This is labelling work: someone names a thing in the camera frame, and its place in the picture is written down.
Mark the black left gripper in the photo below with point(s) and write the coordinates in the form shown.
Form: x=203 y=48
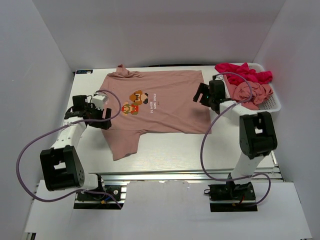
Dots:
x=103 y=124

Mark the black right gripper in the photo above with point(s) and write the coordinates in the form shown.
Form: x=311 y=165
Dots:
x=203 y=88

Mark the dusty pink t shirt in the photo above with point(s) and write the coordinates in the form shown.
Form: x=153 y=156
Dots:
x=152 y=102

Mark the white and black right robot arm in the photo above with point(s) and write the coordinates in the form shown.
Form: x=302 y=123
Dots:
x=257 y=136

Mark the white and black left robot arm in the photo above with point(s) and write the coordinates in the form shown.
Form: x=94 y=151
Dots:
x=61 y=165

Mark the coral pink t shirt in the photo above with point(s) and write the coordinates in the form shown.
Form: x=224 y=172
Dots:
x=256 y=94

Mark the magenta t shirt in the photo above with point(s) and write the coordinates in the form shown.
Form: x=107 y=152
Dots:
x=250 y=74

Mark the black xdof label sticker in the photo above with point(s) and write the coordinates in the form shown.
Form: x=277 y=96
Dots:
x=84 y=71

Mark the white perforated plastic basket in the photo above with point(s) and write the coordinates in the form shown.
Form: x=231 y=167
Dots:
x=271 y=105

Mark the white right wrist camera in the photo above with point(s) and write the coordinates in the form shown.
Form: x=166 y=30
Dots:
x=218 y=77

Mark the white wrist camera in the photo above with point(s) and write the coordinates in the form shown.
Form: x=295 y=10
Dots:
x=218 y=77
x=99 y=100

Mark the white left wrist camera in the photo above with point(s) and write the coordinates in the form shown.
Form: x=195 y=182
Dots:
x=99 y=100

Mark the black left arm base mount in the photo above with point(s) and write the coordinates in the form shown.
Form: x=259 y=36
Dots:
x=89 y=201

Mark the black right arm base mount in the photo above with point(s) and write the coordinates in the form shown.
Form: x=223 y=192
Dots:
x=224 y=198

